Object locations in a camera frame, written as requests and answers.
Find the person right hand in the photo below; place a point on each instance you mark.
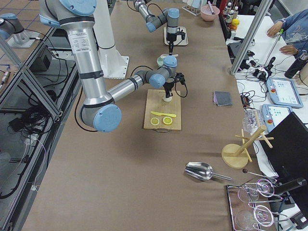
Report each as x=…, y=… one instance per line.
x=272, y=31

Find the mint green bowl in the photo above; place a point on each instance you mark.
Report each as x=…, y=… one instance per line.
x=160, y=59

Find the wooden mug tree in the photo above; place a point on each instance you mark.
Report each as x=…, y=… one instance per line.
x=237, y=156

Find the upper lemon slice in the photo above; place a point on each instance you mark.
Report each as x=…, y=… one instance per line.
x=167, y=120

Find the pink bowl with ice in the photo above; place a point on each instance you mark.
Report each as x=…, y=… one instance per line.
x=207, y=15

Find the cream rabbit tray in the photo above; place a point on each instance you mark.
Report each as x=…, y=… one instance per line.
x=179, y=41

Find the white steamed bun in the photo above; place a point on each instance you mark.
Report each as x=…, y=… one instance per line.
x=167, y=99

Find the black water bottle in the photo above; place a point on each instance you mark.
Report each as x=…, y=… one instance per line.
x=297, y=65

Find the teach pendant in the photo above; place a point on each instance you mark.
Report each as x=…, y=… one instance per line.
x=273, y=114
x=283, y=92

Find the yellow plastic knife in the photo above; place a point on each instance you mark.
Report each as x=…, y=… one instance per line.
x=163, y=114

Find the black monitor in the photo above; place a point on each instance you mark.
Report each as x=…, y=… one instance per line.
x=289, y=158

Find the clear glass cup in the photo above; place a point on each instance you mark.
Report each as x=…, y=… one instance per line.
x=252, y=120

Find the wire glass rack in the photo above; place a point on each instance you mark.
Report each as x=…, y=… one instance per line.
x=249, y=206

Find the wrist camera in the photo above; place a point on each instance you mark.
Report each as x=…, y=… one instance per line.
x=181, y=33
x=179, y=77

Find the bamboo cutting board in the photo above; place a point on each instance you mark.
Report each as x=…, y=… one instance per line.
x=155, y=102

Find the lemon slice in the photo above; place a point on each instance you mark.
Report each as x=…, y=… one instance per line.
x=154, y=121
x=167, y=120

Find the lower lemon slice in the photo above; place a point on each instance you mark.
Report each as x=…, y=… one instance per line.
x=154, y=121

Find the upper teach pendant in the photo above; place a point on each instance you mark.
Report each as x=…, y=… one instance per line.
x=283, y=92

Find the person left hand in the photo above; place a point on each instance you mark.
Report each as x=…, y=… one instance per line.
x=289, y=50

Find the steel scoop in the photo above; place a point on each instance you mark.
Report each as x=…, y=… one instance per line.
x=203, y=171

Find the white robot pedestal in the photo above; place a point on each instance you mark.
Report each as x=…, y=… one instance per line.
x=113, y=64

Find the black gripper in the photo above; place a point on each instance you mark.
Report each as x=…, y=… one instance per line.
x=170, y=37
x=168, y=86

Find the lower teach pendant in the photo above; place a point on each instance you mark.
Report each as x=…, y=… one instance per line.
x=273, y=114

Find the aluminium frame post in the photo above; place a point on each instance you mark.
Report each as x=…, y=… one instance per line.
x=260, y=14

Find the grey folded cloth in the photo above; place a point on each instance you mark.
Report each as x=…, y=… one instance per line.
x=222, y=98

